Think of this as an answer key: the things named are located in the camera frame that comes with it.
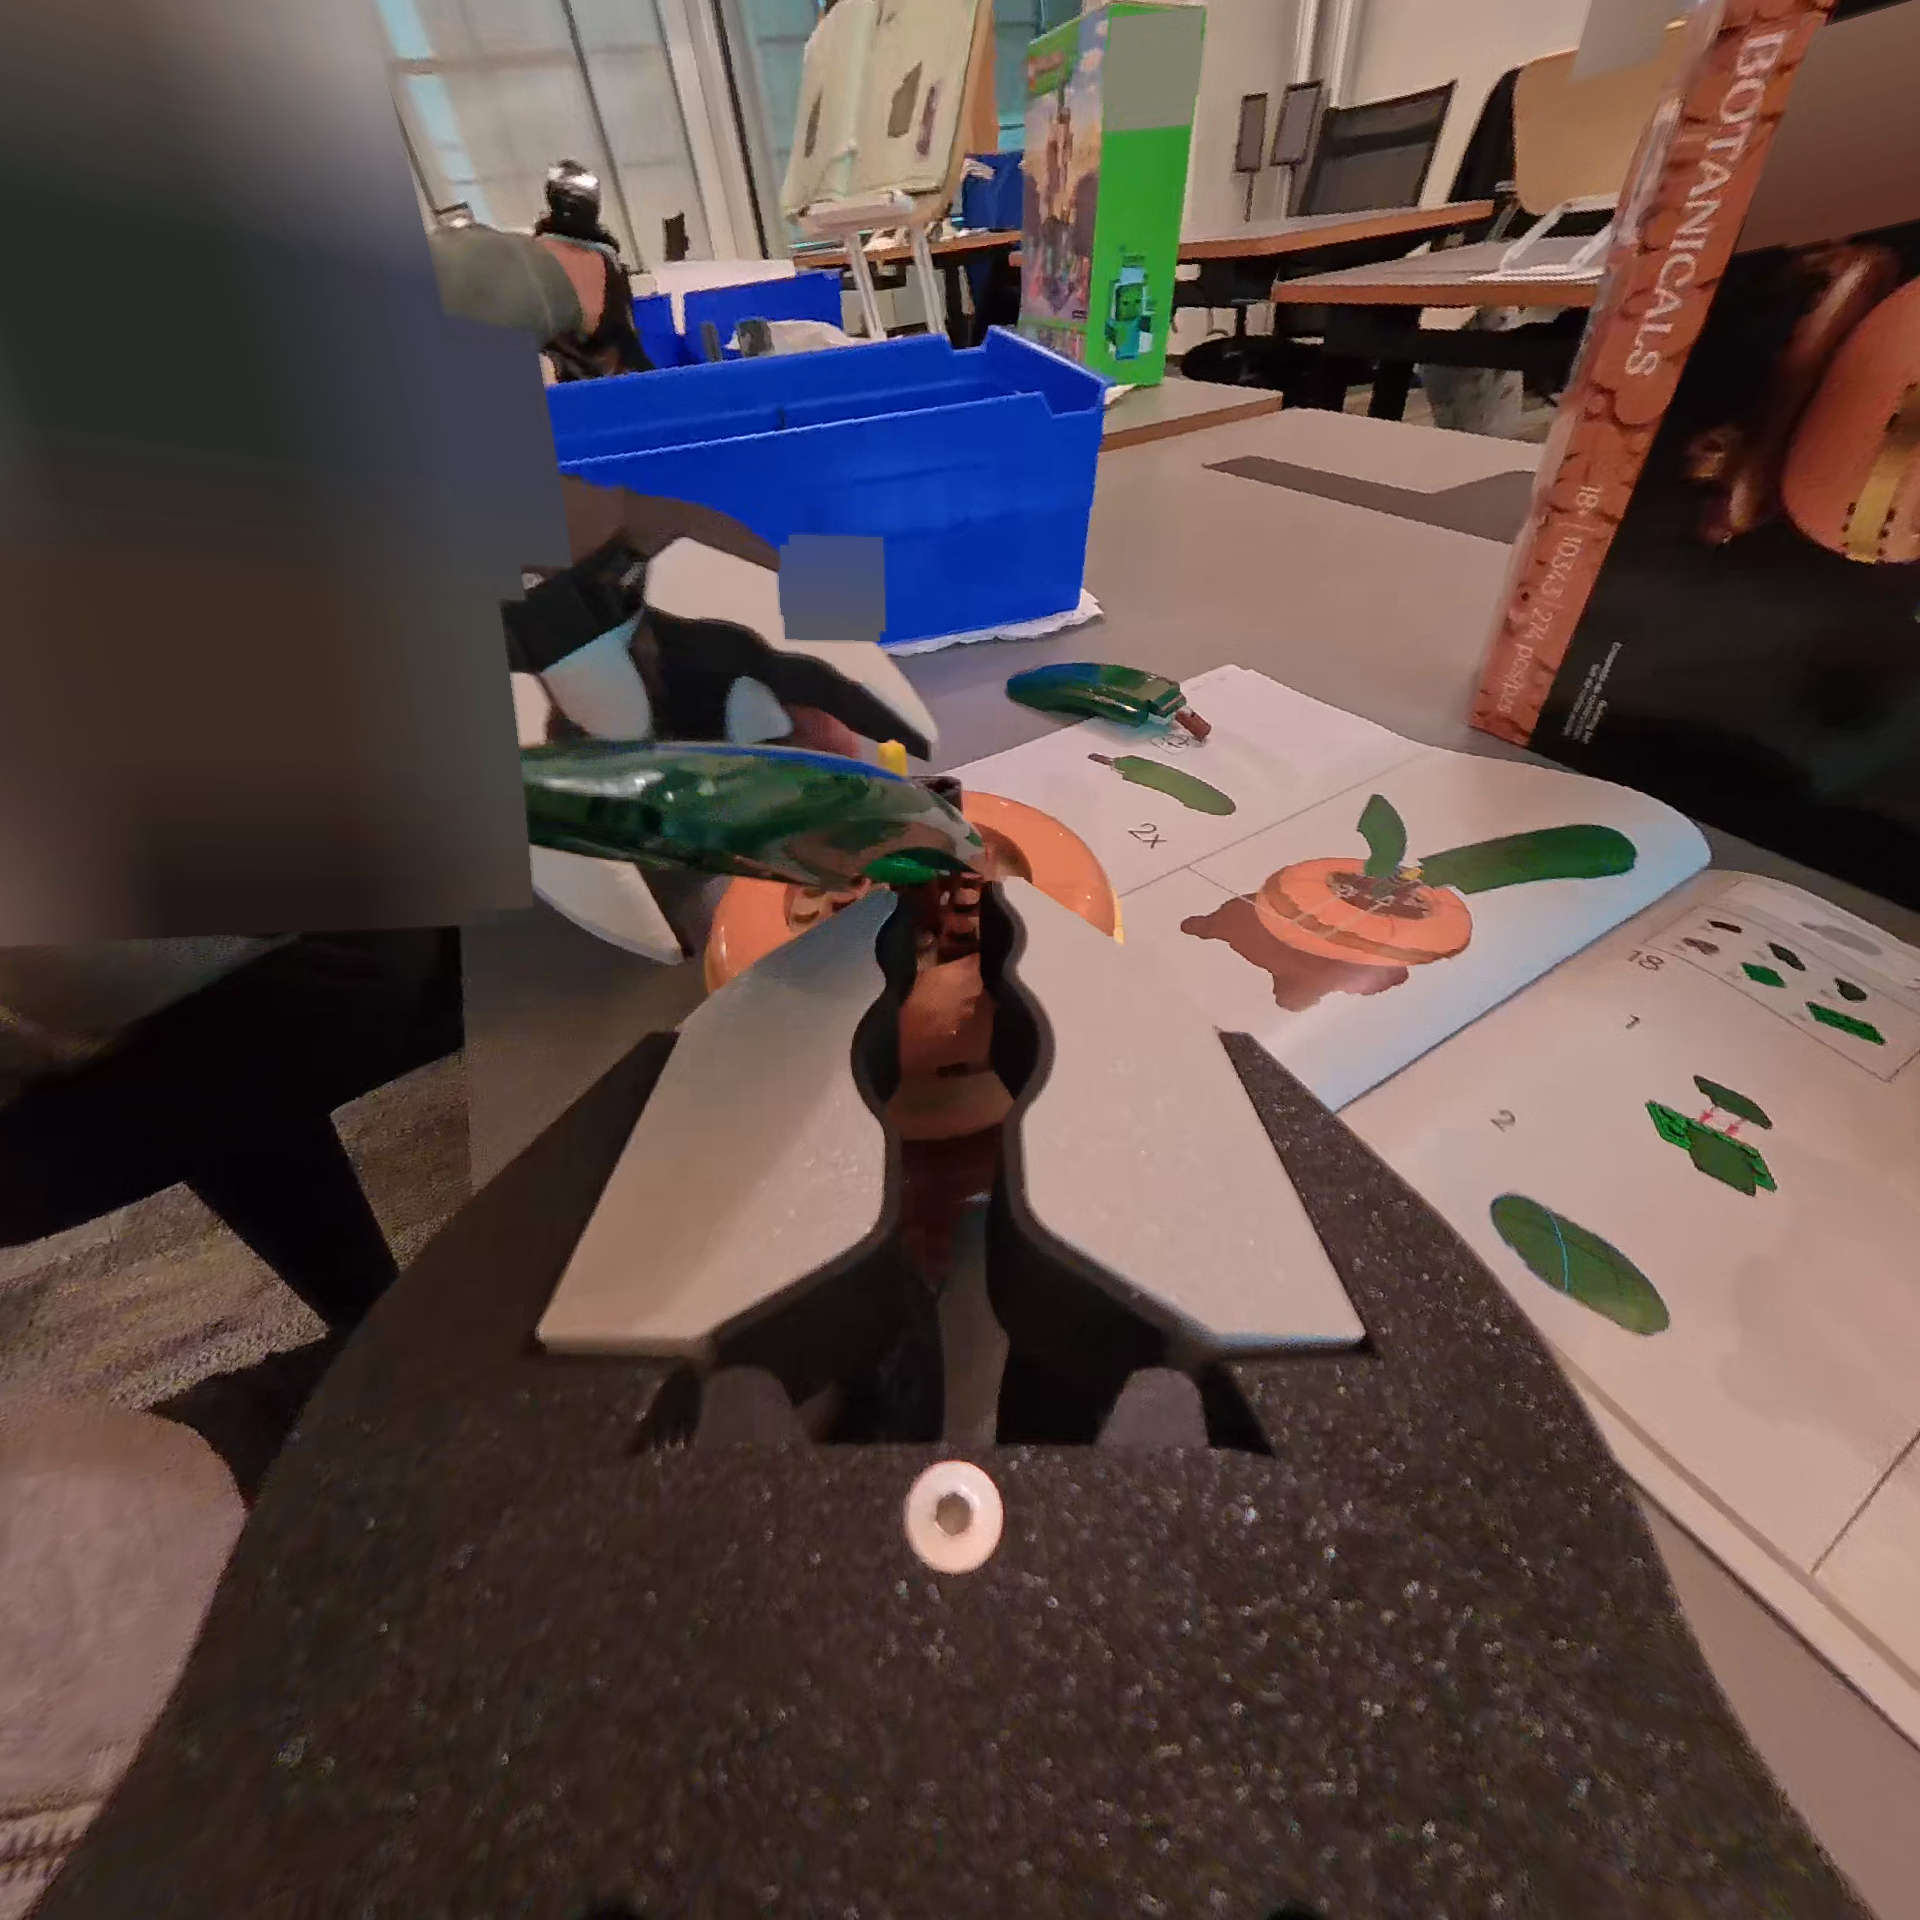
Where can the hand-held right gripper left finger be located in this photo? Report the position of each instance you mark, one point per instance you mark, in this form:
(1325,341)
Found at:
(720,1171)

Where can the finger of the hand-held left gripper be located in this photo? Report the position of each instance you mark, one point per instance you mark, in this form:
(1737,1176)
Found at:
(720,578)
(593,697)

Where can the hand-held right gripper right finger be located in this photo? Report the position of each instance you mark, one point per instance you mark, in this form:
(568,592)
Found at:
(1186,1186)

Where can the green toy brick leaf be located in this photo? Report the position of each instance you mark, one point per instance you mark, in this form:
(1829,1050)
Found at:
(720,809)
(1078,690)

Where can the toy brick flower pot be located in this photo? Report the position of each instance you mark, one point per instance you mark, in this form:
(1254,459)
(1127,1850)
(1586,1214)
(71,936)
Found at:
(1051,857)

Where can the grey desk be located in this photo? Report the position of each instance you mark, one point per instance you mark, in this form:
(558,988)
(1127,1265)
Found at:
(1274,599)

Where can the wooden top office desk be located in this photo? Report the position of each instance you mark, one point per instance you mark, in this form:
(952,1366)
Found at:
(1349,227)

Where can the person's left hand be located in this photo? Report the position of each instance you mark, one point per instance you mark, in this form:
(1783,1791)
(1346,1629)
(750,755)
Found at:
(691,672)

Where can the blue plastic bin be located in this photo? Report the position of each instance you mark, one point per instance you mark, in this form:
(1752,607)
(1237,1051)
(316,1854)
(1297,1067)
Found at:
(960,494)
(666,324)

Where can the white instruction booklet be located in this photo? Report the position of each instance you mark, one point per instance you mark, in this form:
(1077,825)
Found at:
(1546,962)

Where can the beige board on easel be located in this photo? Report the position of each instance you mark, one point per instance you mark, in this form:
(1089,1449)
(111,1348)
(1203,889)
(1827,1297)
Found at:
(870,106)

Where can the green toy set box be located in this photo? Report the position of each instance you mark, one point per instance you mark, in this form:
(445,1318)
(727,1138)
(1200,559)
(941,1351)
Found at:
(1153,227)

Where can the dark orchid print box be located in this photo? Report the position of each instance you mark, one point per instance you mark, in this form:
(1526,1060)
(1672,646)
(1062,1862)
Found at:
(1725,672)

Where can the person's grey hoodie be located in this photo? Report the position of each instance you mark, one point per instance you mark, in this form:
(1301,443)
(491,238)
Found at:
(88,1574)

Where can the black office chair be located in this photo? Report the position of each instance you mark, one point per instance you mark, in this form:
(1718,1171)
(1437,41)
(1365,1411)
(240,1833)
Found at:
(1372,141)

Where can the tan office chair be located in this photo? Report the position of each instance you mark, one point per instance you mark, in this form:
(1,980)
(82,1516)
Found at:
(1574,136)

